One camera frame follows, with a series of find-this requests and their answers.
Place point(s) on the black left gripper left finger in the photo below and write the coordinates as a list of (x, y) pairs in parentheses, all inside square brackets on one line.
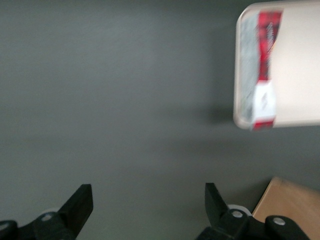
[(72, 212)]

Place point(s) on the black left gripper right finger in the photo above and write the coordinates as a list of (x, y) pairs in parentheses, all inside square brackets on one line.
[(220, 215)]

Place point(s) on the cream rectangular tray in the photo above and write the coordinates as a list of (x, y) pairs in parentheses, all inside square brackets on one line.
[(300, 62)]

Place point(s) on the wooden drawer cabinet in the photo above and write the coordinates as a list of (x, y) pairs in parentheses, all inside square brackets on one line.
[(292, 207)]

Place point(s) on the red cookie box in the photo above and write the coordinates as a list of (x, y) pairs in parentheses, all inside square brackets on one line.
[(267, 50)]

